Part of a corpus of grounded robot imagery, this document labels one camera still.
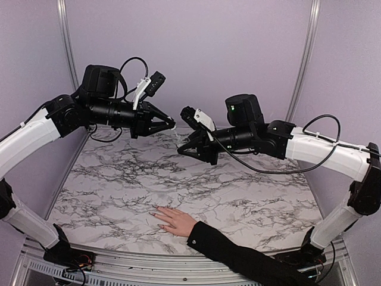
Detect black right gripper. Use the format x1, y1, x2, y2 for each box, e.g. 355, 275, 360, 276
177, 125, 255, 165

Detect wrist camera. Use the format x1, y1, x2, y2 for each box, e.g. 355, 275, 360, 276
133, 71, 166, 110
180, 106, 216, 132

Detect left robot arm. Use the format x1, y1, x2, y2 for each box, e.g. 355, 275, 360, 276
1, 65, 176, 265

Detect clear nail polish bottle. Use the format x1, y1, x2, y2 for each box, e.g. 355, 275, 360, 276
176, 138, 190, 148

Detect person's bare hand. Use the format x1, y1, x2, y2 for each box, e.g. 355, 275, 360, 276
149, 206, 197, 237

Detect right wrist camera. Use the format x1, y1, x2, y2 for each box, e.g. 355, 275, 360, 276
180, 106, 216, 132

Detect right aluminium frame post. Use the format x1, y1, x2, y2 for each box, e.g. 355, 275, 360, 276
285, 0, 321, 122

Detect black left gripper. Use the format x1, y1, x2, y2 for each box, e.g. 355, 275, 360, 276
89, 96, 175, 138

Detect left aluminium frame post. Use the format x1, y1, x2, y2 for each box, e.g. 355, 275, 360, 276
57, 0, 79, 90

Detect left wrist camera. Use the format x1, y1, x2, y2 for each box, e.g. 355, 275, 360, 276
133, 71, 166, 110

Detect black sleeved forearm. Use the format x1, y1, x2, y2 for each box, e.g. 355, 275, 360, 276
187, 222, 316, 286

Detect front aluminium rail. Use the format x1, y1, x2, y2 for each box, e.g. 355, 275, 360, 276
11, 243, 352, 286

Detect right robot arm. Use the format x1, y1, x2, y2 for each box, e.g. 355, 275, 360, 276
177, 94, 380, 267

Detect aluminium frame post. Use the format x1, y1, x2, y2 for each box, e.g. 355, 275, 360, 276
285, 0, 321, 122
57, 0, 79, 90

